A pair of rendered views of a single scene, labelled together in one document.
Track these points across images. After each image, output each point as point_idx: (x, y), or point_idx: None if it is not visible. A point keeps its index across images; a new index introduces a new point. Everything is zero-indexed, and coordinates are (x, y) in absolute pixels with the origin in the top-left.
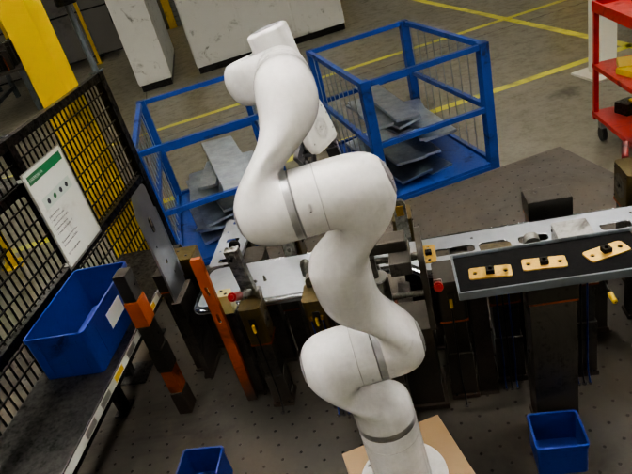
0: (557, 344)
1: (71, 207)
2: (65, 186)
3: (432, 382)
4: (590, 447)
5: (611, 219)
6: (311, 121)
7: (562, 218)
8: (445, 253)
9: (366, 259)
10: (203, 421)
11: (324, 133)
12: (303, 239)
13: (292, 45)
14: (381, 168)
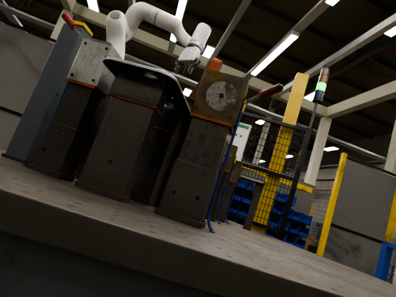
0: None
1: (234, 142)
2: (239, 136)
3: None
4: None
5: (170, 102)
6: (129, 10)
7: (190, 118)
8: (267, 241)
9: (106, 38)
10: None
11: (186, 56)
12: (236, 172)
13: (198, 28)
14: (113, 10)
